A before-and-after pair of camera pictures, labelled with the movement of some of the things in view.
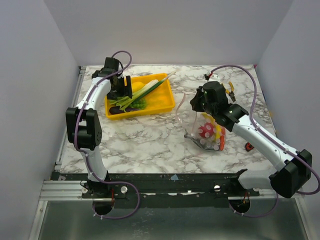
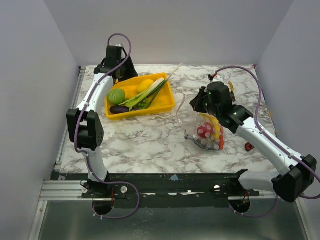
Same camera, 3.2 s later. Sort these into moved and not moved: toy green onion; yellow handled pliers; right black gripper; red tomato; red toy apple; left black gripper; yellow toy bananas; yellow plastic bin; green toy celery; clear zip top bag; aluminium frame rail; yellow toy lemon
Moved: green toy celery; yellow toy lemon; left black gripper; toy green onion
Not moved: yellow toy bananas; yellow plastic bin; red tomato; red toy apple; right black gripper; aluminium frame rail; yellow handled pliers; clear zip top bag
